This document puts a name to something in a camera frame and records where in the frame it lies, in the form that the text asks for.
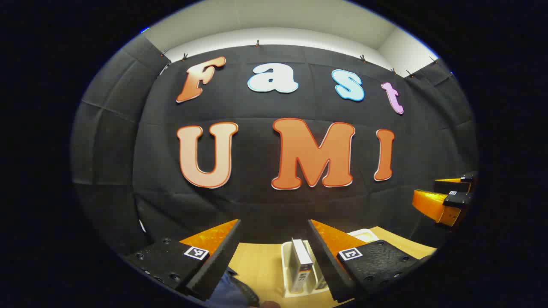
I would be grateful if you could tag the blue schoolbag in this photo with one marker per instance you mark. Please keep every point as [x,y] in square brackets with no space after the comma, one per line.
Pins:
[227,291]

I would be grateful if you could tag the white bookshelf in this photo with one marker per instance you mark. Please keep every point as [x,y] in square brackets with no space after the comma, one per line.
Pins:
[286,273]

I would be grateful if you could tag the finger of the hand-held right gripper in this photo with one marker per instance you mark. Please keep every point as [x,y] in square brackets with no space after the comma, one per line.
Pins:
[454,186]
[441,207]

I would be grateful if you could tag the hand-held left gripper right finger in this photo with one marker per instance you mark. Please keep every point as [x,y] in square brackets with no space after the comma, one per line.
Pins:
[327,265]

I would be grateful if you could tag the grey white book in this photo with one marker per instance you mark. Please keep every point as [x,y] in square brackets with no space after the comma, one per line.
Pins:
[302,261]

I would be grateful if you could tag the black backdrop cloth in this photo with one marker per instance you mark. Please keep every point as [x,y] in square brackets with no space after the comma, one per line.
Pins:
[265,205]

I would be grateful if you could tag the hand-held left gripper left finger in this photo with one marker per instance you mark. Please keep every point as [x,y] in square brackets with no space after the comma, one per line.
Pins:
[218,265]

